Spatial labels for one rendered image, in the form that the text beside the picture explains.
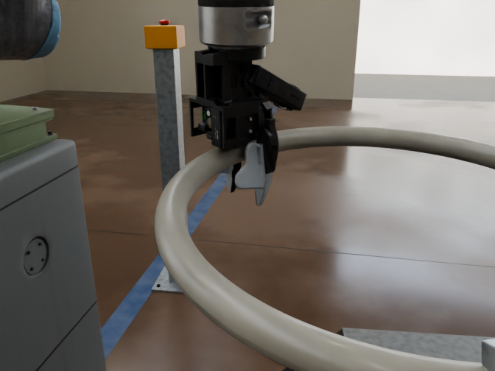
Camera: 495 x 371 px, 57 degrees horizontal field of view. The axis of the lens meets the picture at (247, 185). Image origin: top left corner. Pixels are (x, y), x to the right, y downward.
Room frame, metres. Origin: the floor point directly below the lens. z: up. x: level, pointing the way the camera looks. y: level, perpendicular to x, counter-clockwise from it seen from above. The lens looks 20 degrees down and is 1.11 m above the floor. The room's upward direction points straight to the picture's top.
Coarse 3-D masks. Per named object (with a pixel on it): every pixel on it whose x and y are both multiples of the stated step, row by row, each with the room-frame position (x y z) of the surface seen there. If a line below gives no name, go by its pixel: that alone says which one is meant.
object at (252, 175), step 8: (248, 144) 0.57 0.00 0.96; (256, 144) 0.57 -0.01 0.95; (248, 152) 0.56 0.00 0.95; (256, 152) 0.57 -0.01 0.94; (248, 160) 0.56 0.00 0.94; (256, 160) 0.57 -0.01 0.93; (248, 168) 0.56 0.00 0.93; (256, 168) 0.57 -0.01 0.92; (240, 176) 0.55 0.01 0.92; (248, 176) 0.56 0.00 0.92; (256, 176) 0.56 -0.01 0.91; (264, 176) 0.57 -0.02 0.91; (272, 176) 0.57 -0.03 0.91; (240, 184) 0.55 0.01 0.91; (248, 184) 0.55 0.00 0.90; (256, 184) 0.56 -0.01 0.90; (264, 184) 0.57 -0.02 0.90; (256, 192) 0.58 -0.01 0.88; (264, 192) 0.57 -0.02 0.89; (256, 200) 0.58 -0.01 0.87
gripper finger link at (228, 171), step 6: (240, 162) 0.62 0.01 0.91; (228, 168) 0.62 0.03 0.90; (234, 168) 0.62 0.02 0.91; (240, 168) 0.63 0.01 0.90; (228, 174) 0.62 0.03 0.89; (234, 174) 0.62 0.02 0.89; (228, 180) 0.63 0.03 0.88; (234, 180) 0.62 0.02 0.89; (228, 186) 0.63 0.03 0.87; (234, 186) 0.62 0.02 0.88
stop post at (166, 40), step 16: (144, 32) 1.70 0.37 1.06; (160, 32) 1.70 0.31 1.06; (176, 32) 1.69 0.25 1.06; (160, 48) 1.70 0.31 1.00; (176, 48) 1.69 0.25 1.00; (160, 64) 1.72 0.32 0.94; (176, 64) 1.74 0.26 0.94; (160, 80) 1.72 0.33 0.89; (176, 80) 1.73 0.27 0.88; (160, 96) 1.72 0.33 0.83; (176, 96) 1.71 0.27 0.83; (160, 112) 1.72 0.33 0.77; (176, 112) 1.71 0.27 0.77; (160, 128) 1.72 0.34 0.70; (176, 128) 1.71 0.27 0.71; (160, 144) 1.72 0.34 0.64; (176, 144) 1.71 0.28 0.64; (176, 160) 1.71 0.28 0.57; (160, 288) 1.68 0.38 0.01; (176, 288) 1.68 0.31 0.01
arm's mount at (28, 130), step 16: (0, 112) 0.95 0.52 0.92; (16, 112) 0.95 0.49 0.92; (32, 112) 0.96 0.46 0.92; (48, 112) 0.99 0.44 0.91; (0, 128) 0.84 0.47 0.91; (16, 128) 0.88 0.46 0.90; (32, 128) 0.93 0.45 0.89; (0, 144) 0.83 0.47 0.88; (16, 144) 0.88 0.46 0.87; (32, 144) 0.92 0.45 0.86; (0, 160) 0.82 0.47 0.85
